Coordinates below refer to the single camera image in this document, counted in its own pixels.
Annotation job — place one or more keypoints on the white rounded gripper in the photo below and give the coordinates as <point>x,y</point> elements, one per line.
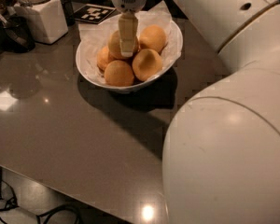
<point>128,25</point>

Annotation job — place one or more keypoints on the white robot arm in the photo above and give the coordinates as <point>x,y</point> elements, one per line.
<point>221,153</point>

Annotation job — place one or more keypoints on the white ceramic bowl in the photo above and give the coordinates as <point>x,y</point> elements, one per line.
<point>84,66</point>

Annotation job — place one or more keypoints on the white paper bowl liner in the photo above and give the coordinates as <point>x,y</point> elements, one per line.
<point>93,36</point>

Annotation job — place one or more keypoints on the left hidden orange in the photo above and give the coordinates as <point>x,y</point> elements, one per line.
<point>104,58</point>

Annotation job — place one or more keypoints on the black white marker card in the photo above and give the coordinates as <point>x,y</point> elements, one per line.
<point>94,14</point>

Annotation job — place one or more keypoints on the dark small cup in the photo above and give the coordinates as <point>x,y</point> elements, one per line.
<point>68,12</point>

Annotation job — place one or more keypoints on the white square jar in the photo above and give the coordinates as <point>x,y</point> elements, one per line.
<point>45,19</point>

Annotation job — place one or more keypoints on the black round object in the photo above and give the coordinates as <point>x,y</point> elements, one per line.
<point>19,37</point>

